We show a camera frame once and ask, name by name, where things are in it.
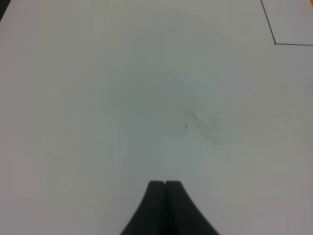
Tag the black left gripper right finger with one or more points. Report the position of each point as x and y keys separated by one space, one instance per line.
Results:
x=185 y=218

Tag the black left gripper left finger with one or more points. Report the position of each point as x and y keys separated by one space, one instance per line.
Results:
x=148 y=217

